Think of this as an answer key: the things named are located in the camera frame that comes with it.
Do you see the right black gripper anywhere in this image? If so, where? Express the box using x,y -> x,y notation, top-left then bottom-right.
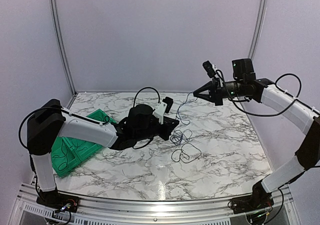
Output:
193,77 -> 245,106

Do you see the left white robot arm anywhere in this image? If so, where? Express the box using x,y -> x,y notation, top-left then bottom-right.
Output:
18,97 -> 180,208

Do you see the green three-compartment plastic bin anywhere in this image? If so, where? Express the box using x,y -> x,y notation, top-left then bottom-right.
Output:
49,109 -> 117,178

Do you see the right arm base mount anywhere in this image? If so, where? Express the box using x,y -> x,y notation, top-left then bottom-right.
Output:
227,195 -> 274,214

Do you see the front aluminium rail base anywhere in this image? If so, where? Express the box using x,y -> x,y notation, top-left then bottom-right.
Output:
8,183 -> 301,225

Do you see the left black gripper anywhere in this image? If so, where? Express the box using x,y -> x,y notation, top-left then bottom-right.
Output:
134,116 -> 180,142

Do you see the right aluminium frame post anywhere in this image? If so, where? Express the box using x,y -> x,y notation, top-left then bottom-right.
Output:
246,0 -> 268,61

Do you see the left aluminium frame post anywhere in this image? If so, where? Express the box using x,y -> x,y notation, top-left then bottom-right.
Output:
49,0 -> 77,96

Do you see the back aluminium frame rail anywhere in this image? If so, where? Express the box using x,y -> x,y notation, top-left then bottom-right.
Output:
76,88 -> 195,94

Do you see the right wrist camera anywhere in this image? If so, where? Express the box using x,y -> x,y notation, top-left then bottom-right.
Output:
202,60 -> 217,79

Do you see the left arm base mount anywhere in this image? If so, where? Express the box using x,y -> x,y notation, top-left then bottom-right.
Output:
36,193 -> 80,213

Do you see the aluminium frame post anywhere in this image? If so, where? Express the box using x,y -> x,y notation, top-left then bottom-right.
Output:
49,0 -> 77,96
246,0 -> 268,61

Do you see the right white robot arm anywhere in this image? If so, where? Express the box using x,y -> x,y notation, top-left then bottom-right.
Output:
193,58 -> 320,210

